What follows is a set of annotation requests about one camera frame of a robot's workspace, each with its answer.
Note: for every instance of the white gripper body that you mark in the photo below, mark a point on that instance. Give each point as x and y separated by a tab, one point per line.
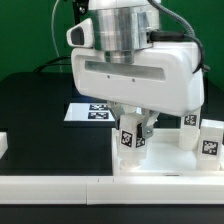
162	78

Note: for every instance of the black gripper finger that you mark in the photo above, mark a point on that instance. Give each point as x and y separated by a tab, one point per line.
117	111
147	125

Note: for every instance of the white square table top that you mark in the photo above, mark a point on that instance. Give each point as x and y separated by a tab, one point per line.
164	157

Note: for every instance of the white marker sheet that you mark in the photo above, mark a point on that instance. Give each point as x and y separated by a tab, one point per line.
88	112

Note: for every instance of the white front fence bar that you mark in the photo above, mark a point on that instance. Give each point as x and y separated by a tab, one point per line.
111	190

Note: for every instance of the white part at left edge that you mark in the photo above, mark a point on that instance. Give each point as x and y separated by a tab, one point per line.
3	143

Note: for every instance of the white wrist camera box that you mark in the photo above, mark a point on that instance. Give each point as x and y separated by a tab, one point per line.
81	35

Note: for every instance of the black camera pole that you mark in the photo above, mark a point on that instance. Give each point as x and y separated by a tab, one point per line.
80	8

